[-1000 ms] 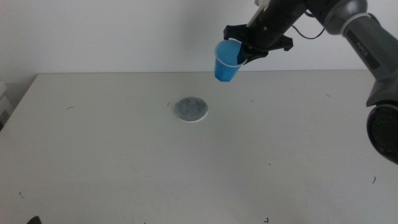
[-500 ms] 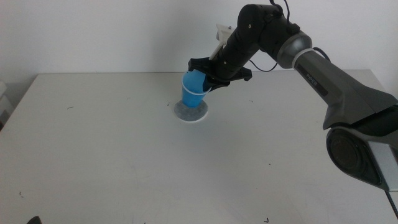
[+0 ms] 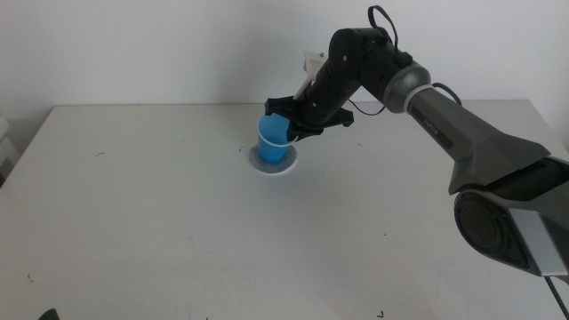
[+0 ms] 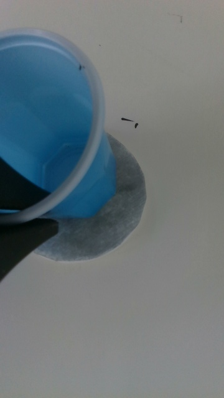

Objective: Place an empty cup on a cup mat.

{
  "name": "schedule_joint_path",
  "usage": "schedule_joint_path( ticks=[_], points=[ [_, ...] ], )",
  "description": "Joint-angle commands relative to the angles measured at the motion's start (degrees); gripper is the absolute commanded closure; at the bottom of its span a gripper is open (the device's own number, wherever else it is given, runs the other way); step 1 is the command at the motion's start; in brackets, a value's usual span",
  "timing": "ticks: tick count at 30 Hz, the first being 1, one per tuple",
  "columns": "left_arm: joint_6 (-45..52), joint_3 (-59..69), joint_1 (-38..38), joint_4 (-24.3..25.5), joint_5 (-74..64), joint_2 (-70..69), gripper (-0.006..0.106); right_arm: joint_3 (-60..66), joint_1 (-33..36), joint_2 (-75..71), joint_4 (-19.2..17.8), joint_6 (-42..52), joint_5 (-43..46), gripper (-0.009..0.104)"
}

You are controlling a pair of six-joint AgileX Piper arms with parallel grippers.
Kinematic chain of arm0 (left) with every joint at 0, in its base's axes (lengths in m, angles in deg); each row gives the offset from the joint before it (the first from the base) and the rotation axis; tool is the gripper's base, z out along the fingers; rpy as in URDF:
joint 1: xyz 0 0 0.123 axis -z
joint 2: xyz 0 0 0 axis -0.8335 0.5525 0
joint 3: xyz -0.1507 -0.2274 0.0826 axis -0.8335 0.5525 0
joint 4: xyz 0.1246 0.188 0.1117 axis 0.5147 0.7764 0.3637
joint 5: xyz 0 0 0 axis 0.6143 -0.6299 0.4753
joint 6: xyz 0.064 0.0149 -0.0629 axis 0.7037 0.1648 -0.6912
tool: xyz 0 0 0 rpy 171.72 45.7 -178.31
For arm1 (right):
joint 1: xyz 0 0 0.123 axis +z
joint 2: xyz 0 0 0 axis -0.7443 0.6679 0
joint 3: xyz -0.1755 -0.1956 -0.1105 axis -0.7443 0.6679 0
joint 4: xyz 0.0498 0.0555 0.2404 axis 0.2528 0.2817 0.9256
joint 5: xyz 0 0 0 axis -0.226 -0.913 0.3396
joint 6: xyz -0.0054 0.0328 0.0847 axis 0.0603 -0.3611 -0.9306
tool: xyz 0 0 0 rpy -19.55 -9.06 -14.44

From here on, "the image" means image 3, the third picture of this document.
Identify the blue plastic cup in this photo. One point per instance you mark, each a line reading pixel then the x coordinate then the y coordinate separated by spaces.
pixel 271 142

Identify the grey round cup mat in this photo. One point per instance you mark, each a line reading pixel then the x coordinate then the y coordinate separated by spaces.
pixel 284 168

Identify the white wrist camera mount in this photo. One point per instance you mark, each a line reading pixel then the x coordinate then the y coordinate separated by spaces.
pixel 311 69

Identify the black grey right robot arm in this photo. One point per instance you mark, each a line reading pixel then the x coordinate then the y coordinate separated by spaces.
pixel 480 142

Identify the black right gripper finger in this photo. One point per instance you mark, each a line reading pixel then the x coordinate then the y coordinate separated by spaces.
pixel 311 133
pixel 292 131

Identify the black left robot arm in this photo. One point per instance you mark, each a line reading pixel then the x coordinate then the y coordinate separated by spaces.
pixel 49 315

